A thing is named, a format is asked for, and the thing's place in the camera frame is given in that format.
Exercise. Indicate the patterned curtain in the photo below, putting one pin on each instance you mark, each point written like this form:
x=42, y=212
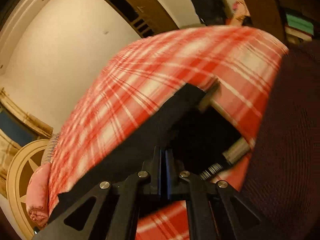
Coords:
x=18, y=128

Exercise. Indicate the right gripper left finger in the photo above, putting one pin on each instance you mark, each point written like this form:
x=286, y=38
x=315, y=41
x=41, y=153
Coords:
x=109, y=211

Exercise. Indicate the black bag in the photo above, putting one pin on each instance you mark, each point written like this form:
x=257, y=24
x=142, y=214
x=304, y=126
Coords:
x=210, y=12

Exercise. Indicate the brown wooden door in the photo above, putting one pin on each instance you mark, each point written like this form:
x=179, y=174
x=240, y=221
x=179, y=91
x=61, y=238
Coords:
x=146, y=17

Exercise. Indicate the red plaid bed sheet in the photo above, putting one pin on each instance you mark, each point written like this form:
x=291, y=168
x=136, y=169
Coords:
x=154, y=77

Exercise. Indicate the pink folded quilt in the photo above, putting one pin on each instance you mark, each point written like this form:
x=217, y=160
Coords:
x=37, y=196

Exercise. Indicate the black pants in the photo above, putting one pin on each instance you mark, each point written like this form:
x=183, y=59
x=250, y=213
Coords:
x=282, y=180

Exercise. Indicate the cream wooden headboard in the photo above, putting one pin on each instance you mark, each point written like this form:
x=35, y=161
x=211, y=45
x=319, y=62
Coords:
x=23, y=165

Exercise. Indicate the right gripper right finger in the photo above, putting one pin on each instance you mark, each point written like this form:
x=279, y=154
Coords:
x=214, y=211

